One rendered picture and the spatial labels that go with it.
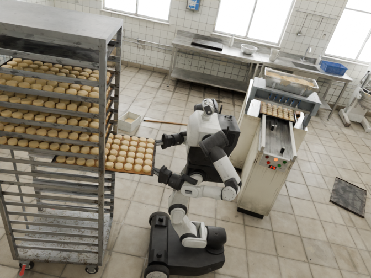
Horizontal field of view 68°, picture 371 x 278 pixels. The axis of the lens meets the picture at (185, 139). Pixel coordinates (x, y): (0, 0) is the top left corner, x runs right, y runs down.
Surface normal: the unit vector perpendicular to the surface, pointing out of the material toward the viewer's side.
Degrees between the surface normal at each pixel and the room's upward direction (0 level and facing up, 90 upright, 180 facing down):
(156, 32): 90
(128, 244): 0
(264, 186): 90
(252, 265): 0
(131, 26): 90
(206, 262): 0
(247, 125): 90
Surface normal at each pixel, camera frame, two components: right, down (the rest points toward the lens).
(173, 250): 0.17, -0.83
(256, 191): -0.25, 0.49
